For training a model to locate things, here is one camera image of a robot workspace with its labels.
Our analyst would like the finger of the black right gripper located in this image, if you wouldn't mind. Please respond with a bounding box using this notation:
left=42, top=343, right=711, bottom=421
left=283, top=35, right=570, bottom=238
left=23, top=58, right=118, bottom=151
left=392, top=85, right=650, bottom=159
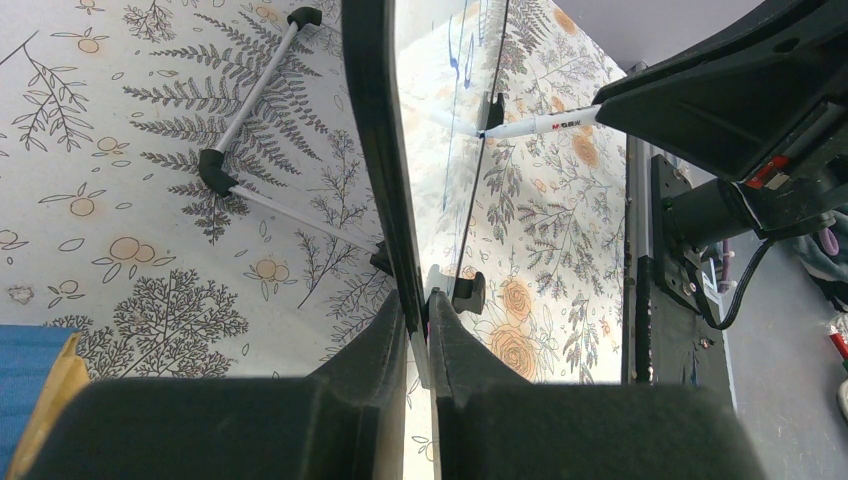
left=594, top=1, right=847, bottom=182

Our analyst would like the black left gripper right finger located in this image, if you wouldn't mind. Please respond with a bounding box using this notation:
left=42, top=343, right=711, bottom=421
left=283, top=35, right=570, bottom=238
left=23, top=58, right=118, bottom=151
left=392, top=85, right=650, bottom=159
left=427, top=290, right=765, bottom=479

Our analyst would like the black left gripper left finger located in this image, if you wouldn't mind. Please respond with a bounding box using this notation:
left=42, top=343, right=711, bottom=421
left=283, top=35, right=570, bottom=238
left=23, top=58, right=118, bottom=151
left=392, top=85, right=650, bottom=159
left=27, top=293, right=406, bottom=479

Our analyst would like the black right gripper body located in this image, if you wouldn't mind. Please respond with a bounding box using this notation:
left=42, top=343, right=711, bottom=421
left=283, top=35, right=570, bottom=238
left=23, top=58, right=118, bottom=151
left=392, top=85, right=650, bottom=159
left=737, top=105, right=847, bottom=240

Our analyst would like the blue capped whiteboard marker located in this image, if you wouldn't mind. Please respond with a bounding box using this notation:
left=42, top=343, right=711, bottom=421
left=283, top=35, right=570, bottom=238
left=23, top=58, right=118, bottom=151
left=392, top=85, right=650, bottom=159
left=479, top=105, right=601, bottom=139

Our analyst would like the white whiteboard black frame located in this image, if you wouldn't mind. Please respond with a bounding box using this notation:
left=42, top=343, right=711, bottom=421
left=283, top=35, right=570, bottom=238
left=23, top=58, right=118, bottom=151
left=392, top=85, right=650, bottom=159
left=311, top=1, right=484, bottom=395

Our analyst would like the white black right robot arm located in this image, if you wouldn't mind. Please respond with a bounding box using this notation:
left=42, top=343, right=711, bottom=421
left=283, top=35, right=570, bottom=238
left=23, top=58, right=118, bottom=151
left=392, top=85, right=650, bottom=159
left=431, top=1, right=847, bottom=479

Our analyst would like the blue Pikachu cloth bag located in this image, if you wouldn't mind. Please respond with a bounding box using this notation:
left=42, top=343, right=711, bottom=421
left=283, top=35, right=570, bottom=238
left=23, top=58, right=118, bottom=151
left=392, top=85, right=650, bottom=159
left=1, top=325, right=89, bottom=479

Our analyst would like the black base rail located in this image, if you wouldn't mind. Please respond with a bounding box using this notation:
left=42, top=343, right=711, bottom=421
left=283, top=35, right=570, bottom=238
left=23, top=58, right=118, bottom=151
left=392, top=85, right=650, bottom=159
left=622, top=135, right=736, bottom=406

